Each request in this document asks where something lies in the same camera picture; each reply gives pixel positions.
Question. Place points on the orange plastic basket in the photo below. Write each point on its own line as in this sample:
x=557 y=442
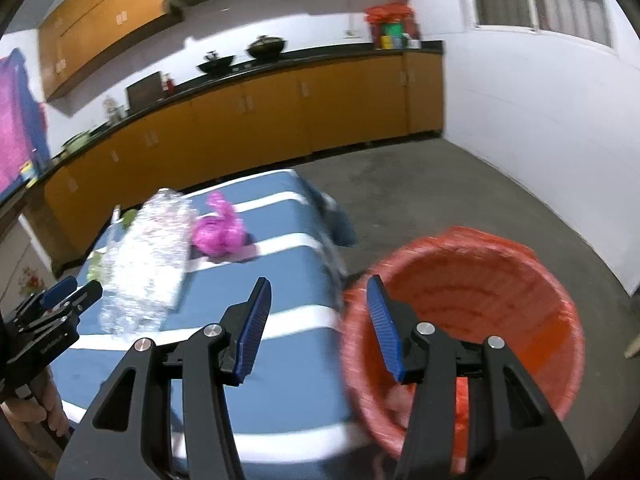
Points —
x=475 y=285

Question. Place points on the wooden lower kitchen cabinets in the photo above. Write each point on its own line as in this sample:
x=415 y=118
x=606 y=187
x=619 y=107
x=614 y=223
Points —
x=280 y=110

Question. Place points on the purple blue hanging cloth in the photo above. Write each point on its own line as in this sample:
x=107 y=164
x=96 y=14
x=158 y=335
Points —
x=17 y=120

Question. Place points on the black wok with domed lid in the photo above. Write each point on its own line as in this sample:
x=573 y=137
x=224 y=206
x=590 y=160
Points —
x=266 y=47

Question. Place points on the wooden stick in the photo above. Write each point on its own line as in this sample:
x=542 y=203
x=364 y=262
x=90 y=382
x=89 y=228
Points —
x=631 y=347

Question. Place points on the blue white striped cloth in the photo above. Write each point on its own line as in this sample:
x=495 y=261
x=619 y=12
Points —
x=280 y=280

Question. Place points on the clear container with plastic bag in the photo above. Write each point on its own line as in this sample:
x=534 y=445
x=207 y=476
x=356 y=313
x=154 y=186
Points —
x=112 y=109

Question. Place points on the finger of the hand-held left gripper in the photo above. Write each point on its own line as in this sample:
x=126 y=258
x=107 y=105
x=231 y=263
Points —
x=57 y=291
x=87 y=294

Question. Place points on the black kitchen countertop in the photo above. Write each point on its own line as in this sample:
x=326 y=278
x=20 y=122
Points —
x=430 y=46

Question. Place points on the dark wooden cutting board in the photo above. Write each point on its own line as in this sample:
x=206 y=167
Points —
x=145 y=91

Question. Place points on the clear bottle with green label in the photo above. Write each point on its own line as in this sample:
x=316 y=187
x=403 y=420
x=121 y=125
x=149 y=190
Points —
x=95 y=267

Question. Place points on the crushed clear plastic bottle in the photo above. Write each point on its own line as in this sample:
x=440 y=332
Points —
x=145 y=260

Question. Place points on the wooden kitchen cabinets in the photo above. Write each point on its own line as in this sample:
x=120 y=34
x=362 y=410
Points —
x=280 y=110
x=100 y=20

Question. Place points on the green container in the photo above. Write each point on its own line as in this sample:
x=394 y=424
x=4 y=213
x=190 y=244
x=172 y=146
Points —
x=393 y=29

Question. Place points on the black wok with knob lid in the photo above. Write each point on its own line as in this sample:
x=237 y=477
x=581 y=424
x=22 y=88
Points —
x=216 y=65

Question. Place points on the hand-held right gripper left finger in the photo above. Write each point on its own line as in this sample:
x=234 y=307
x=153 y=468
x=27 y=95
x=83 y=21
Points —
x=252 y=330

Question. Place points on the pale green basin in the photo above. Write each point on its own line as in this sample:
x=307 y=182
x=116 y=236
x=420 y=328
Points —
x=75 y=142

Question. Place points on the white cup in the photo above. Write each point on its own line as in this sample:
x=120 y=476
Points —
x=414 y=43

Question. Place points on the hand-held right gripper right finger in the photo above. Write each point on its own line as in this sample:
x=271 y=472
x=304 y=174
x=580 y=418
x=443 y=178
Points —
x=385 y=330

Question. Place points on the red plastic bag bundle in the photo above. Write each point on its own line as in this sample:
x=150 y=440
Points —
x=390 y=11

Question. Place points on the pink plastic bag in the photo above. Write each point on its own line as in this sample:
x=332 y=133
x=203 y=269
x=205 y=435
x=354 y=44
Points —
x=217 y=232

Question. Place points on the red bottle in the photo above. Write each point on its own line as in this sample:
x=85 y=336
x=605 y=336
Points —
x=169 y=83

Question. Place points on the white cabinet with flower sticker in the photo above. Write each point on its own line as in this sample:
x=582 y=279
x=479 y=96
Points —
x=20 y=255

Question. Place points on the person's left hand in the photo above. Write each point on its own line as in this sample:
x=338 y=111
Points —
x=35 y=407

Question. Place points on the wooden upper kitchen cabinets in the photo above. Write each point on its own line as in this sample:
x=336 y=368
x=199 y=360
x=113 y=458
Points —
x=100 y=20

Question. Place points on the red plastic bag liner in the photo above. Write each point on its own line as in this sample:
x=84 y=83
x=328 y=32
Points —
x=352 y=360

